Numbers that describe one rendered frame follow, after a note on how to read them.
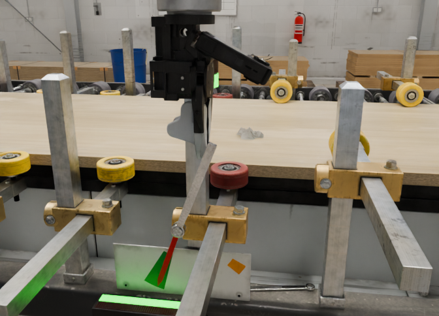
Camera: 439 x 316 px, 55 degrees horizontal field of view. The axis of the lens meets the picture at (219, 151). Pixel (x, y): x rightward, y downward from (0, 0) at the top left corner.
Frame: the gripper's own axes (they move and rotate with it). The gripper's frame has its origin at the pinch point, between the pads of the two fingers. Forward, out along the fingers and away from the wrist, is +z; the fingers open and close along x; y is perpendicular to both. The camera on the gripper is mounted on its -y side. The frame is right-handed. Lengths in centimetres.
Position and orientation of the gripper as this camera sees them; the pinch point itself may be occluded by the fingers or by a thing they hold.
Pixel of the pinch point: (204, 150)
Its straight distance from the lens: 65.2
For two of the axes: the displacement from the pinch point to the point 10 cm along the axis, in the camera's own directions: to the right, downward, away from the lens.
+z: -0.1, 9.5, 3.1
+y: -9.9, -0.5, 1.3
